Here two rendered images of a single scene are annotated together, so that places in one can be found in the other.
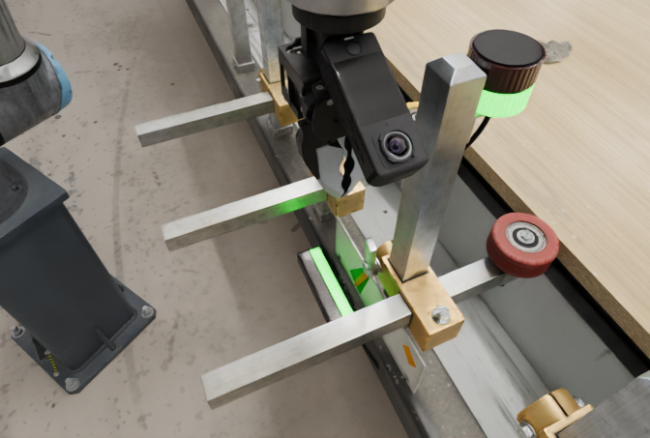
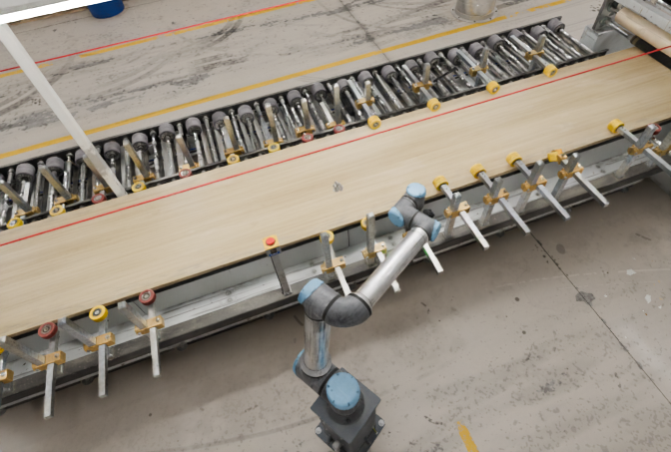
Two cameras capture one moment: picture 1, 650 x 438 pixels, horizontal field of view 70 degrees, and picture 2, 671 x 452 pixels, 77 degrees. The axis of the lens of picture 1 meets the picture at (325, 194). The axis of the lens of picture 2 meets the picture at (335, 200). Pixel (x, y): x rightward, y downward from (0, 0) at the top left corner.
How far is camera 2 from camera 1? 2.04 m
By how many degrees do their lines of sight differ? 49
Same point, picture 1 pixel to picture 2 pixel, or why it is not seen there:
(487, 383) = not seen: hidden behind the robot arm
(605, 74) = (349, 178)
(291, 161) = (347, 272)
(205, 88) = (164, 387)
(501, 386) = not seen: hidden behind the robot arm
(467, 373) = not seen: hidden behind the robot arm
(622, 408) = (456, 201)
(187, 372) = (374, 370)
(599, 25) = (324, 171)
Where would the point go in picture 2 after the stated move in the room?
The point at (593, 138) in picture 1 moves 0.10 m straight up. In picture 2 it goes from (375, 189) to (375, 178)
